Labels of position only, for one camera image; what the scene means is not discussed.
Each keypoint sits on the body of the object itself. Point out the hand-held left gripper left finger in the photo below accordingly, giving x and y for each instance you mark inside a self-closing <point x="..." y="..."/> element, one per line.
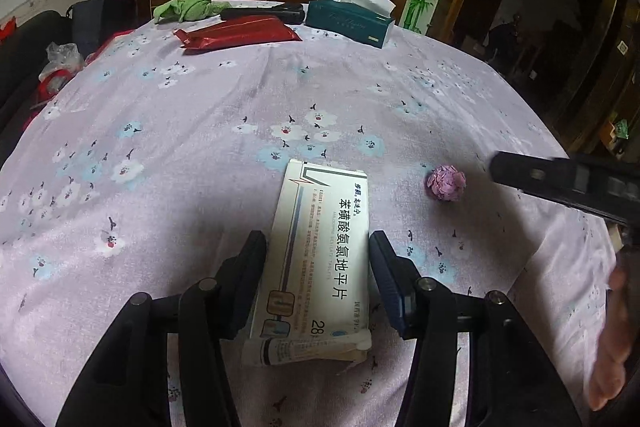
<point x="252" y="267"/>

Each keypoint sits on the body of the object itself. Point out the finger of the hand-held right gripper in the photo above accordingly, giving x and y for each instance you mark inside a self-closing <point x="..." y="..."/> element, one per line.
<point x="550" y="179"/>

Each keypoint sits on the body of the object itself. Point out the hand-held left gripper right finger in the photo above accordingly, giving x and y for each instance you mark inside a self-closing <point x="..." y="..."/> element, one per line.
<point x="387" y="277"/>

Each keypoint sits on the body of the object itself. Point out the white medicine box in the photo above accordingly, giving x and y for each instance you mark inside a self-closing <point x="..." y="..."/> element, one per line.
<point x="310" y="232"/>

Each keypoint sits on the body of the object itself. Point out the pink paper ball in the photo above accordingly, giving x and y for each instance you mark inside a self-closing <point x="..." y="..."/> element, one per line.
<point x="445" y="183"/>

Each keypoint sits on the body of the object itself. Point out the person's right hand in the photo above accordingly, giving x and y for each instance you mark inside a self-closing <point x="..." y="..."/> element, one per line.
<point x="612" y="347"/>

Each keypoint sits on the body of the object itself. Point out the green bag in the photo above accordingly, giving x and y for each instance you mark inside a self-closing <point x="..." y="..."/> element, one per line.
<point x="620" y="129"/>

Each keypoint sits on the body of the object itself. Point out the white ointment tube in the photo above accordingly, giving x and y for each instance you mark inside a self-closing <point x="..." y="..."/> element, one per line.
<point x="300" y="349"/>

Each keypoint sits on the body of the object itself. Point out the floral lilac tablecloth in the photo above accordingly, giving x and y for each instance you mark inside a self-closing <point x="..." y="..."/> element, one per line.
<point x="200" y="132"/>

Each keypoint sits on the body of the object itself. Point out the red foil packet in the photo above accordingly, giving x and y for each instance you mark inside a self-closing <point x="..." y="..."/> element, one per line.
<point x="240" y="32"/>

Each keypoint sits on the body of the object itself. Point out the teal tissue box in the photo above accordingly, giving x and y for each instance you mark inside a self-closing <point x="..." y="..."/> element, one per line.
<point x="345" y="24"/>

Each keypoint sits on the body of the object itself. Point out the green cloth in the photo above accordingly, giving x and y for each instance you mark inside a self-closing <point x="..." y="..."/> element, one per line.
<point x="190" y="7"/>

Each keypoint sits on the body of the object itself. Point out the red plastic bag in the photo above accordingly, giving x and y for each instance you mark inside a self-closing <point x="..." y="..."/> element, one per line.
<point x="52" y="82"/>

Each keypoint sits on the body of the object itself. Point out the clear plastic bag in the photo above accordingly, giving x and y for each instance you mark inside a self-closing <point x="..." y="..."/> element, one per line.
<point x="65" y="57"/>

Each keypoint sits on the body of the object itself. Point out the dark bag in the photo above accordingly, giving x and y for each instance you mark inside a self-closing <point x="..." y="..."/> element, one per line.
<point x="100" y="22"/>

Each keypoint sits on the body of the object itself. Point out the black sofa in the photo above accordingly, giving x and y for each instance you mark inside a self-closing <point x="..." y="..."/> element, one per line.
<point x="25" y="42"/>

